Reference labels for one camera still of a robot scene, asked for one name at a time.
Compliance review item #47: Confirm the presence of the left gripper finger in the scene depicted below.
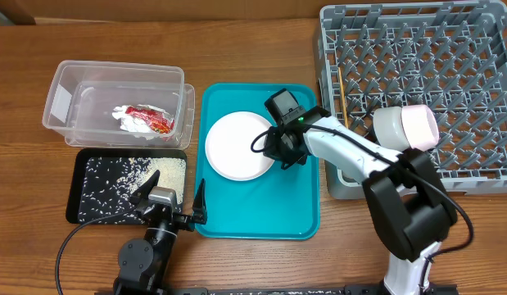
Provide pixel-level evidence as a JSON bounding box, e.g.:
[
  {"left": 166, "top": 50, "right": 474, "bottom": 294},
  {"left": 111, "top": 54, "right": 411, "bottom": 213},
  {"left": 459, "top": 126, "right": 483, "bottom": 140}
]
[
  {"left": 129, "top": 170, "right": 160, "bottom": 204},
  {"left": 192, "top": 179, "right": 207, "bottom": 225}
]

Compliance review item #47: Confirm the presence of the pile of rice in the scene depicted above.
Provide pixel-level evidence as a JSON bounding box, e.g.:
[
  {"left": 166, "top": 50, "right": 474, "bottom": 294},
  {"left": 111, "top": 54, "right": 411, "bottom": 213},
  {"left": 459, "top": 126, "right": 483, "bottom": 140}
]
[{"left": 77, "top": 157, "right": 186, "bottom": 225}]

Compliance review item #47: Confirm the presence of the pink round plate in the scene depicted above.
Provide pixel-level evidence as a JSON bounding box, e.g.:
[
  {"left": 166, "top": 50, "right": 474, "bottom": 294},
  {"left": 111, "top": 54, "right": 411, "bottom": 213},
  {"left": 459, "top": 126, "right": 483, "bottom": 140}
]
[{"left": 205, "top": 111, "right": 274, "bottom": 181}]

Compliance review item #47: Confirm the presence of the wooden chopstick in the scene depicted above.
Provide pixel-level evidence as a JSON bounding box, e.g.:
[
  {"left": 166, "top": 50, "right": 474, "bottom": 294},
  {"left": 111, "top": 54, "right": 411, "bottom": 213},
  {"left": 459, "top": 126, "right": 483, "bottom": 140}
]
[{"left": 337, "top": 66, "right": 349, "bottom": 129}]

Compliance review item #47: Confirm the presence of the white tissue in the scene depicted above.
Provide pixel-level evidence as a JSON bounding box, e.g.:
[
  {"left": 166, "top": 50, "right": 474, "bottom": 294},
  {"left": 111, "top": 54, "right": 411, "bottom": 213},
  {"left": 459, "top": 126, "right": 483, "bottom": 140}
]
[{"left": 111, "top": 104, "right": 174, "bottom": 134}]

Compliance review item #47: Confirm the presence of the pink small bowl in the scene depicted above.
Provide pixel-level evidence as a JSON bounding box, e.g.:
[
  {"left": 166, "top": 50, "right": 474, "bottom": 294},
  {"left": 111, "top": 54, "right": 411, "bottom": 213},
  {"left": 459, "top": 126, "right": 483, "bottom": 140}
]
[{"left": 401, "top": 104, "right": 439, "bottom": 152}]

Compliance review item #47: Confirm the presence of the red snack wrapper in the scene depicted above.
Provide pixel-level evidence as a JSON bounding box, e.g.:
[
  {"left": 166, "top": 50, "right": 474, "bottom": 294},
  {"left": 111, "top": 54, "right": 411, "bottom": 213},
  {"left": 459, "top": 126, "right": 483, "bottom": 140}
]
[{"left": 124, "top": 105, "right": 175, "bottom": 134}]

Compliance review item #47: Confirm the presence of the grey bowl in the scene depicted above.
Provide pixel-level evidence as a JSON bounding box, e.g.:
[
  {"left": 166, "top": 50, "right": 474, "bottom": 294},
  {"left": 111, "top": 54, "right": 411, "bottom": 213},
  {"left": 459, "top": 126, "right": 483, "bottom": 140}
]
[{"left": 373, "top": 107, "right": 410, "bottom": 152}]

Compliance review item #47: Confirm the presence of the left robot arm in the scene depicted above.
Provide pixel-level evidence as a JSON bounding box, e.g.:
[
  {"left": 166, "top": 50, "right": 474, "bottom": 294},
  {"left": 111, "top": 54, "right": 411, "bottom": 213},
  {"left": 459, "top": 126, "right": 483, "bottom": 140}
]
[{"left": 113, "top": 170, "right": 207, "bottom": 295}]

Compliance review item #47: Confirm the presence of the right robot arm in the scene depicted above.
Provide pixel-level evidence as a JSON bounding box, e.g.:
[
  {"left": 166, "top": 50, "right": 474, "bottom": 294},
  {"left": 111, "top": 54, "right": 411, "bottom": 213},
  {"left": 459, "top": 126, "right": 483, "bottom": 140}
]
[{"left": 260, "top": 88, "right": 457, "bottom": 294}]

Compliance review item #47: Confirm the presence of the black tray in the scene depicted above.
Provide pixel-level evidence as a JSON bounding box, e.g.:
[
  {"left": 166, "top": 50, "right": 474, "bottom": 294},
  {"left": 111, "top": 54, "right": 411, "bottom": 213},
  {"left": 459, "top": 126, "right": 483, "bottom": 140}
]
[{"left": 66, "top": 148, "right": 187, "bottom": 225}]

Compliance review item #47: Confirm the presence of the teal plastic tray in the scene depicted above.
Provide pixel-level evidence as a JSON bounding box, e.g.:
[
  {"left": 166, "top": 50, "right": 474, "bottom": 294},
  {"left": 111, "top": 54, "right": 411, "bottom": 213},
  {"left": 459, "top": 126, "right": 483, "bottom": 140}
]
[{"left": 196, "top": 83, "right": 320, "bottom": 240}]

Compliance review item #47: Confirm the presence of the clear plastic bin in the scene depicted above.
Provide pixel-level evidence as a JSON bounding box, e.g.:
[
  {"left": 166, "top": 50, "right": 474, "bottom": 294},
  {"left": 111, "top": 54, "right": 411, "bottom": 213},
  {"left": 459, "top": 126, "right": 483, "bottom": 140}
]
[{"left": 42, "top": 60, "right": 195, "bottom": 149}]

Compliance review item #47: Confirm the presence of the grey dish rack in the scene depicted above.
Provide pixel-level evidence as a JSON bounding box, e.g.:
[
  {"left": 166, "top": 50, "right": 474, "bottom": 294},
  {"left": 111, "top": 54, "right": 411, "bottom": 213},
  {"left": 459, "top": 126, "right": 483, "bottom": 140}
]
[{"left": 314, "top": 1, "right": 507, "bottom": 195}]

